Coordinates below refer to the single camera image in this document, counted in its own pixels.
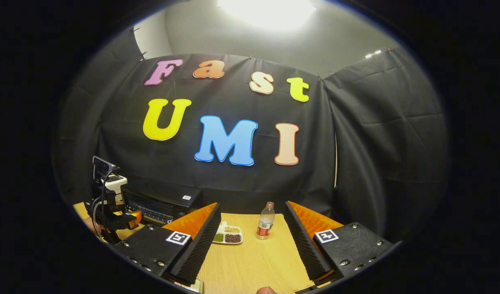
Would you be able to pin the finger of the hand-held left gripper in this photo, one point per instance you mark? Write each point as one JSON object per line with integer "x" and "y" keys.
{"x": 134, "y": 217}

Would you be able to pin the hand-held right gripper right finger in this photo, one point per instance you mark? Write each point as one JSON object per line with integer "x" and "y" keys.
{"x": 303, "y": 245}

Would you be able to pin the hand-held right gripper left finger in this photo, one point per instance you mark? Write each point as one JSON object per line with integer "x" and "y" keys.
{"x": 201, "y": 245}

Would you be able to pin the black electric oven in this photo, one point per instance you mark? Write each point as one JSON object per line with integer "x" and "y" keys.
{"x": 160, "y": 204}

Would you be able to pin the beige food tray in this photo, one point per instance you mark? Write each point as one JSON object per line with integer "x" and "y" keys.
{"x": 194, "y": 286}

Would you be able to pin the green beans pile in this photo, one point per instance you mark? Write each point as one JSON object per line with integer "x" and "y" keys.
{"x": 218, "y": 237}

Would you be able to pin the white divided dish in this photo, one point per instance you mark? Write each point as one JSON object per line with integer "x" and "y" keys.
{"x": 229, "y": 232}

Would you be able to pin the brown beans pile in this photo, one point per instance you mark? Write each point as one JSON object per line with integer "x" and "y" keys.
{"x": 232, "y": 238}

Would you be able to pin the white toaster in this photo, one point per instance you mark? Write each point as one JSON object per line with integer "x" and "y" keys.
{"x": 116, "y": 183}

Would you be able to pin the yellow beans pile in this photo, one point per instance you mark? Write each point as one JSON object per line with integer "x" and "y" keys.
{"x": 232, "y": 230}

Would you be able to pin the clear plastic bottle red label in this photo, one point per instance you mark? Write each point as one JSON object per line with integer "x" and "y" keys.
{"x": 265, "y": 222}

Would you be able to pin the black backdrop cloth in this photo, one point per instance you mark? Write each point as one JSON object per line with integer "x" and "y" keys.
{"x": 356, "y": 143}

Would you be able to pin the small ceiling light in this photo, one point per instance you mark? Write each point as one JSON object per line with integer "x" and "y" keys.
{"x": 374, "y": 53}

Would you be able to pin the large ceiling light panel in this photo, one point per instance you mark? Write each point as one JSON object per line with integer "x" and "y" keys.
{"x": 270, "y": 12}

